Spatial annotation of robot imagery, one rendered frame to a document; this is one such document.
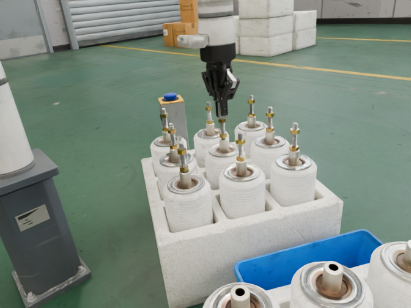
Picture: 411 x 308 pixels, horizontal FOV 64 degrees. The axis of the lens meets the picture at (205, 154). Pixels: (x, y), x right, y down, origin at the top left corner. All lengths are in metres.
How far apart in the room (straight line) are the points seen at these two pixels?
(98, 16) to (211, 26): 5.44
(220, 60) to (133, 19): 5.71
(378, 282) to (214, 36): 0.49
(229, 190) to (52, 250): 0.41
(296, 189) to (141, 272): 0.42
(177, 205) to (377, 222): 0.59
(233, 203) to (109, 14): 5.64
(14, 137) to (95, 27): 5.39
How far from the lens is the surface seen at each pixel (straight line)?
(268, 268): 0.70
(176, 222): 0.66
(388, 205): 1.10
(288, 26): 3.68
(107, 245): 0.96
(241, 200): 0.66
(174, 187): 0.64
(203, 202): 0.64
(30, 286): 0.86
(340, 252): 0.78
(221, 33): 0.67
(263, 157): 0.79
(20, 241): 0.78
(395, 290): 0.50
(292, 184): 0.70
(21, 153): 0.73
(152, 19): 6.56
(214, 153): 0.77
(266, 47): 3.46
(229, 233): 0.65
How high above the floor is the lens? 0.58
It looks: 26 degrees down
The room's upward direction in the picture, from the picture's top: 5 degrees counter-clockwise
